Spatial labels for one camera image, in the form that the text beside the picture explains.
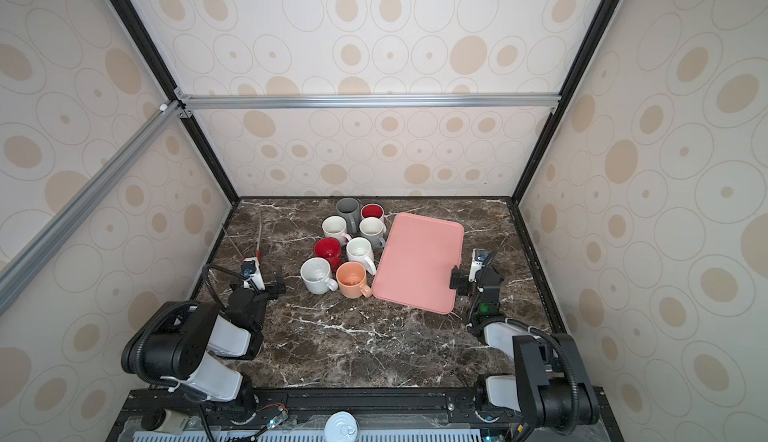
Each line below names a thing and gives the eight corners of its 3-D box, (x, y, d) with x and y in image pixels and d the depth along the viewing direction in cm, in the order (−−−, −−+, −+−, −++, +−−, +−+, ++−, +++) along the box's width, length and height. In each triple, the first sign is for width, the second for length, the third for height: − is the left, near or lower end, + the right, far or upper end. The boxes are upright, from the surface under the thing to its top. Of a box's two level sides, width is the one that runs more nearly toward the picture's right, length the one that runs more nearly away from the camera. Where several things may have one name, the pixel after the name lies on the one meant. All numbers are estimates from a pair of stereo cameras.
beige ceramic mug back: (337, 300, 93) (333, 288, 87) (340, 273, 99) (337, 261, 93) (371, 300, 93) (369, 289, 87) (372, 273, 99) (371, 261, 93)
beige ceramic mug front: (304, 296, 95) (297, 283, 88) (309, 272, 101) (302, 257, 94) (338, 296, 95) (333, 283, 88) (341, 272, 101) (337, 257, 94)
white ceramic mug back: (347, 275, 99) (344, 263, 93) (349, 250, 105) (347, 237, 100) (376, 275, 99) (375, 263, 93) (377, 250, 105) (376, 237, 100)
